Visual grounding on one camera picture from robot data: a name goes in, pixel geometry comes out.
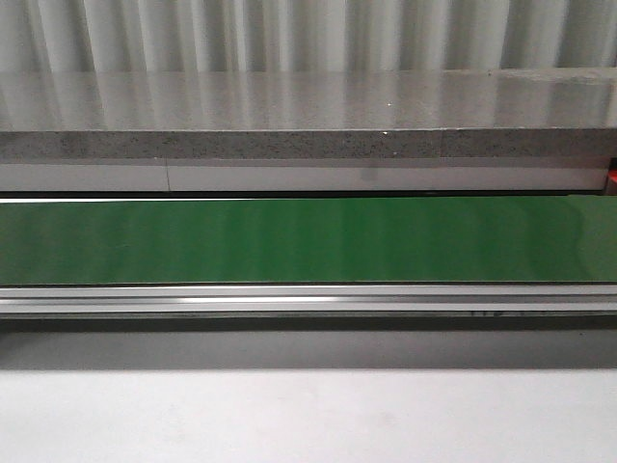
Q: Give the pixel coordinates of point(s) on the green conveyor belt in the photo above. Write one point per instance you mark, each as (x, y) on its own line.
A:
(332, 240)

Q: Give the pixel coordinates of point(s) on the grey speckled stone counter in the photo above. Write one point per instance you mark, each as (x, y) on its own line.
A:
(239, 133)

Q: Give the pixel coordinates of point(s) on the red object at right edge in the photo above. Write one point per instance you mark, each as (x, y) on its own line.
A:
(611, 179)

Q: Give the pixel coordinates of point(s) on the grey pleated curtain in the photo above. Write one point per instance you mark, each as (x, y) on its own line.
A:
(59, 36)

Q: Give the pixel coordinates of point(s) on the aluminium conveyor side rail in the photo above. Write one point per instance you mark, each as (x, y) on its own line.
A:
(244, 307)

